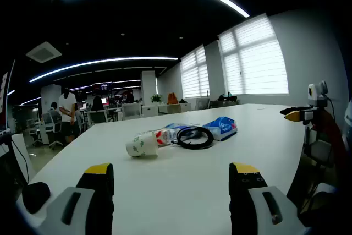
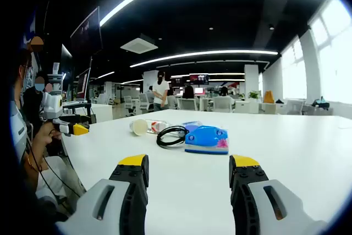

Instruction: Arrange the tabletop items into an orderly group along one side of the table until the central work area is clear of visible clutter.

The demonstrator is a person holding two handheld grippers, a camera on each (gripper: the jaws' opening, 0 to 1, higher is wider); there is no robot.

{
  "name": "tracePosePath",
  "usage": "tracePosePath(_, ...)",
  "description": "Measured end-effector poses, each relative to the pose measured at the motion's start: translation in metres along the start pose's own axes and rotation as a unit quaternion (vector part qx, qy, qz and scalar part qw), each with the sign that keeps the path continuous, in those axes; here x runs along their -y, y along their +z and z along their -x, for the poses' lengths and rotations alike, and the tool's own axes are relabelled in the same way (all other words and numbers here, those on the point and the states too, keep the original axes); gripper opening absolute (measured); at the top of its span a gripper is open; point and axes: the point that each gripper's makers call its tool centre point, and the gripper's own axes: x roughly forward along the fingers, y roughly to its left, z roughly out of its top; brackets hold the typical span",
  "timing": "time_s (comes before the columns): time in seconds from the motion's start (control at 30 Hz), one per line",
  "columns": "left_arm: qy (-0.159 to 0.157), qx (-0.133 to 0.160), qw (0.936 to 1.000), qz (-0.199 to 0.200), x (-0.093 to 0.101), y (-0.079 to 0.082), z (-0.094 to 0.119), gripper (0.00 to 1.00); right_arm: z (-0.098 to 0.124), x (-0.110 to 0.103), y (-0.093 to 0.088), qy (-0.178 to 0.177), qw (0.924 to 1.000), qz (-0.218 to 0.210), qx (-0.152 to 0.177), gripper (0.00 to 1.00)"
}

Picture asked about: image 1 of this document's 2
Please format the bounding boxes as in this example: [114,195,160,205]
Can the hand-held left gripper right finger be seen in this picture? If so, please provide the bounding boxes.
[228,162,310,235]

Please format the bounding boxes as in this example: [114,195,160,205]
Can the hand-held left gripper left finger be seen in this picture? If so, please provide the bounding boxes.
[38,162,115,235]

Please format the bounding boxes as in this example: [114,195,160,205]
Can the white paper cup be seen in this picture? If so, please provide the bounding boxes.
[125,131,160,159]

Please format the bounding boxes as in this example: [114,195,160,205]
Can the blue tissue pack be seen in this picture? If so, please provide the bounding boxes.
[202,116,238,141]

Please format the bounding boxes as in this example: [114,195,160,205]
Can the black cable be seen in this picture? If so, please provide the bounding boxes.
[175,126,215,150]

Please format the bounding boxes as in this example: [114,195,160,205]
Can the clear water bottle red label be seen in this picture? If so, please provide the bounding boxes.
[137,128,178,147]

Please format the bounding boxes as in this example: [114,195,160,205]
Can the packet blue circle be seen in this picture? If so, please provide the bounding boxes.
[164,122,204,136]

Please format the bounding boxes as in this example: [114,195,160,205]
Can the white worn device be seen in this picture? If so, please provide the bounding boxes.
[343,100,352,136]

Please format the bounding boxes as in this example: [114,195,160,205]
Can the grey chair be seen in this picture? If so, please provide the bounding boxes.
[302,124,340,170]

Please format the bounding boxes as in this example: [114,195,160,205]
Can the large window with blinds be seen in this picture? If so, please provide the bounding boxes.
[218,13,289,96]

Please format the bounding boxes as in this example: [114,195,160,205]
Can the white table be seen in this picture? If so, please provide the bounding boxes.
[16,103,313,235]

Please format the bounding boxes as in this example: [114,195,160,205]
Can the white office chair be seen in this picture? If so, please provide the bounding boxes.
[87,110,109,129]
[120,103,142,121]
[41,112,64,150]

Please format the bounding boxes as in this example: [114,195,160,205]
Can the small window with blinds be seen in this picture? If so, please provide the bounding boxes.
[180,44,210,99]

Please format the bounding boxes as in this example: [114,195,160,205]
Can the low white cabinet row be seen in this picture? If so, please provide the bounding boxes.
[141,102,193,117]

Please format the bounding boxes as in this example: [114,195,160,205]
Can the orange bag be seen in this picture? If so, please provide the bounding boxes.
[167,92,179,106]

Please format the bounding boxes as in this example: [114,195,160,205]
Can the thin ceiling light strip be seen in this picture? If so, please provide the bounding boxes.
[29,57,179,83]

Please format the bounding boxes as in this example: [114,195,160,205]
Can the white paper poster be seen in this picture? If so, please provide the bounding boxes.
[1,72,8,111]

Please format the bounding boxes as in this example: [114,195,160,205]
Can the ceiling air vent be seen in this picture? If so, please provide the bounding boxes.
[26,41,63,64]

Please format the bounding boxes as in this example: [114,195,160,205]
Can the wall screen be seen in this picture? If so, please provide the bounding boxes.
[92,82,113,95]

